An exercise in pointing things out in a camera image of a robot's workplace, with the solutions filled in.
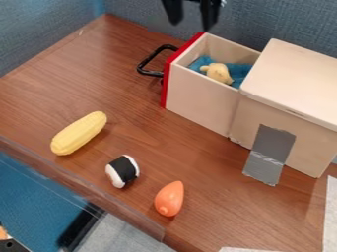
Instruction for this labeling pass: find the yellow toy corn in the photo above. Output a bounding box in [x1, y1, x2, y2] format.
[48, 110, 108, 157]

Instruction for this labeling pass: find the drawer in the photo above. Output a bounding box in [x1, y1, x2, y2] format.
[135, 31, 262, 138]

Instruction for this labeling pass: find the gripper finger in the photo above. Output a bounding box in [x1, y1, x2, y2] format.
[159, 0, 186, 27]
[198, 0, 223, 32]

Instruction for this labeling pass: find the blue cloth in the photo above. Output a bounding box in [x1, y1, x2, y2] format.
[186, 55, 254, 90]

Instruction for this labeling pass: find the yellow toy duck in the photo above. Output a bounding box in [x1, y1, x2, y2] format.
[198, 62, 236, 87]

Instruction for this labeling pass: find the orange toy carrot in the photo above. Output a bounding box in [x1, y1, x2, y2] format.
[152, 180, 186, 218]

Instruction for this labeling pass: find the grey tape strip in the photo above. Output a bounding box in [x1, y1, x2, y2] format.
[240, 123, 298, 187]

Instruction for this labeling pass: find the black and white toy sushi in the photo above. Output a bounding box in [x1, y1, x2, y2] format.
[103, 154, 141, 189]

